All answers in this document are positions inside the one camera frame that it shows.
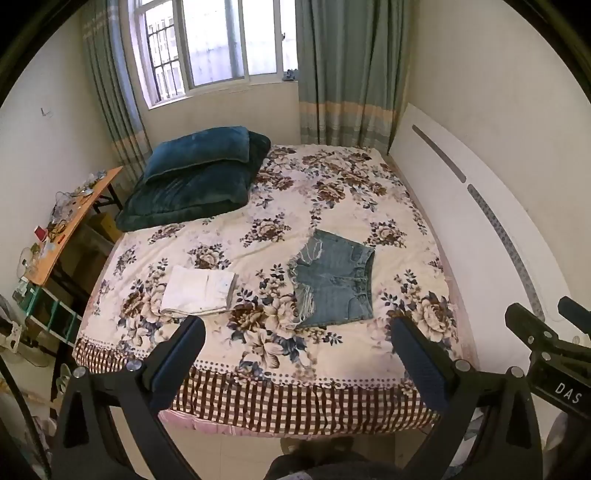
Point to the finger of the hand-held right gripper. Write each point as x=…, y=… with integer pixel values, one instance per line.
x=577, y=311
x=531, y=325

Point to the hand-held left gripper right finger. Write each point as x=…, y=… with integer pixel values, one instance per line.
x=418, y=353

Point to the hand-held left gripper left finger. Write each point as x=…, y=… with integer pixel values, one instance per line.
x=178, y=353

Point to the blue denim shorts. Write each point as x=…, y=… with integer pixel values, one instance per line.
x=333, y=279

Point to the folded white pants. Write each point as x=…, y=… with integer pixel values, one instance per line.
x=198, y=290

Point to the white bed headboard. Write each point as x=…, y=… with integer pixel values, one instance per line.
x=485, y=207

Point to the person's dark trousers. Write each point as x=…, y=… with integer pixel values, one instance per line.
x=351, y=466

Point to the green storage rack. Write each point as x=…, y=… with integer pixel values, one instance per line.
x=48, y=311

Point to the cardboard box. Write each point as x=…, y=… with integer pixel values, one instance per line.
x=105, y=227

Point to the bed with floral cover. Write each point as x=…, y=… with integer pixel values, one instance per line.
x=258, y=221

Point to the dark teal folded quilt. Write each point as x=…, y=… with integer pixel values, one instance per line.
x=184, y=196

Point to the white floor fan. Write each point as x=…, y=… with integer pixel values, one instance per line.
x=18, y=339

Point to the wooden desk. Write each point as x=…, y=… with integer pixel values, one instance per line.
x=74, y=224

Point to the small red box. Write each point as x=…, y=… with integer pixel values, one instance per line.
x=41, y=233

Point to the clutter of small desk things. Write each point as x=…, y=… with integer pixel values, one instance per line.
x=76, y=196

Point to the dark teal pillow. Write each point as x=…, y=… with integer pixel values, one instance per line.
x=198, y=150

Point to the green striped curtain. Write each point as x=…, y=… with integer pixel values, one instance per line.
x=117, y=106
x=351, y=74

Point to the small grey windowsill object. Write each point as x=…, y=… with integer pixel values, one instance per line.
x=290, y=75

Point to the white framed window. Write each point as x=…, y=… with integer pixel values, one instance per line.
x=217, y=44

